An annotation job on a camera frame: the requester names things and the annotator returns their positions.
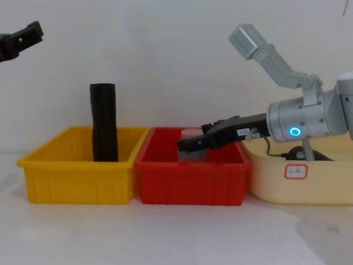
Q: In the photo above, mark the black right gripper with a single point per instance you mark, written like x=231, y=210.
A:
x=234, y=129

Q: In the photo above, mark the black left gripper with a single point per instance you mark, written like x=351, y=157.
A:
x=5, y=48

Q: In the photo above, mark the translucent grey plastic cylinder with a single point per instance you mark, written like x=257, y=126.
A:
x=193, y=157

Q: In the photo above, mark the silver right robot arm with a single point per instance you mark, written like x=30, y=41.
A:
x=300, y=121

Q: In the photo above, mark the red plastic bin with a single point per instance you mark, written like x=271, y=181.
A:
x=190, y=183

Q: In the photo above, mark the black cylindrical roll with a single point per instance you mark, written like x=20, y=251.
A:
x=104, y=124

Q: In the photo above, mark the white label with red border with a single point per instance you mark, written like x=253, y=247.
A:
x=296, y=171

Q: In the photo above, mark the black object in tub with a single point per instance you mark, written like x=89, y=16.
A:
x=321, y=156

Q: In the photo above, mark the cream plastic tub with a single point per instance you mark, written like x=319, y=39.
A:
x=325, y=187

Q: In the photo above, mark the yellow plastic bin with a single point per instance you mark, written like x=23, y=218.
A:
x=74, y=182

